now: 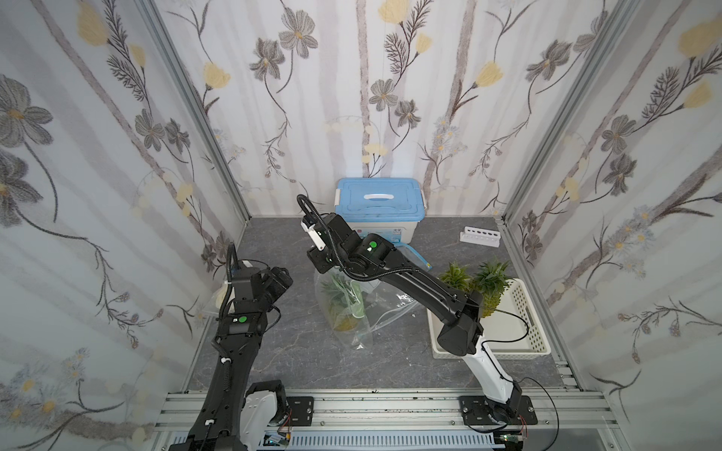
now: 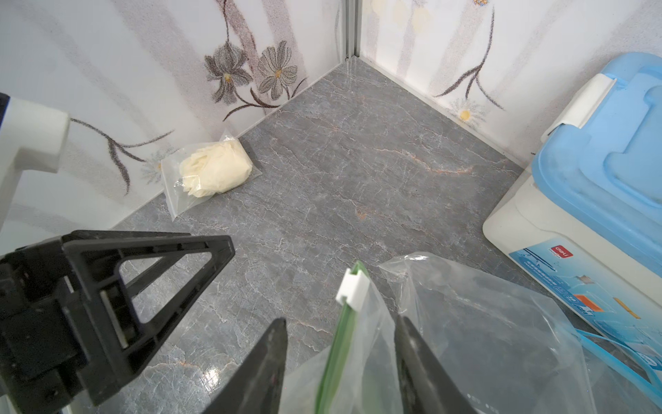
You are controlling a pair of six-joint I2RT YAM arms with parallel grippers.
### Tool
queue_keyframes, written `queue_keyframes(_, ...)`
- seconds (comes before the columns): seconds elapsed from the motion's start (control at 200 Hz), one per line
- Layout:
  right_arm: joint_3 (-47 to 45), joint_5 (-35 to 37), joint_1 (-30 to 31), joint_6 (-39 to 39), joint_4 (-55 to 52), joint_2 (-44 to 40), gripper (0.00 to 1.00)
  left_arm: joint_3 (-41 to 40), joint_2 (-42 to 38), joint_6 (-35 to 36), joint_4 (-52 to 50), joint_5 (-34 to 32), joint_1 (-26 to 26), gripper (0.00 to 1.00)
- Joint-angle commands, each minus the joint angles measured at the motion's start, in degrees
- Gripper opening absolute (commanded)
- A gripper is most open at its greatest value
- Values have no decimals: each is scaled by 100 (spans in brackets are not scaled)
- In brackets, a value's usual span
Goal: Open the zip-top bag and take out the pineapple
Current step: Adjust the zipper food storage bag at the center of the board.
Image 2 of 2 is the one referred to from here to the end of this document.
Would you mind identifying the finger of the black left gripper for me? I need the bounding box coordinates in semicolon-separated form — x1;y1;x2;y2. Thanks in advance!
62;230;235;405

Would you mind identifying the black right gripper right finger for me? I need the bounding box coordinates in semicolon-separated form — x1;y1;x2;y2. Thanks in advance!
395;316;475;413

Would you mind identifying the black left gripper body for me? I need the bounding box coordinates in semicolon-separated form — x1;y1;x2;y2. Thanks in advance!
1;259;87;413

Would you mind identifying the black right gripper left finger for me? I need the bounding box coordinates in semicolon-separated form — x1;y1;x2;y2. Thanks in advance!
204;317;288;414

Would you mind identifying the green-zip bag with pineapple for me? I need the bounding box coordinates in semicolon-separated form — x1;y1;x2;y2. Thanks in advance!
279;260;403;413

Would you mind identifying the white-zip bag with pineapple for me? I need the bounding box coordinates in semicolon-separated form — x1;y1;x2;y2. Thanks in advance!
379;252;596;413

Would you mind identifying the blue-zip clear plastic bag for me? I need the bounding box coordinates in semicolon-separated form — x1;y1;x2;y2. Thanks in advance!
575;329;661;413

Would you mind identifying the small bag of white gloves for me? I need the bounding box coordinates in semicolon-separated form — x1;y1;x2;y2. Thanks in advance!
160;132;262;220

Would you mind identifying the blue-lidded white storage box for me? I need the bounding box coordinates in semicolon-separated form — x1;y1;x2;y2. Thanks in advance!
483;53;661;374

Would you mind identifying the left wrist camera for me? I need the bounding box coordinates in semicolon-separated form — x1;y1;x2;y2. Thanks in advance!
1;93;71;221

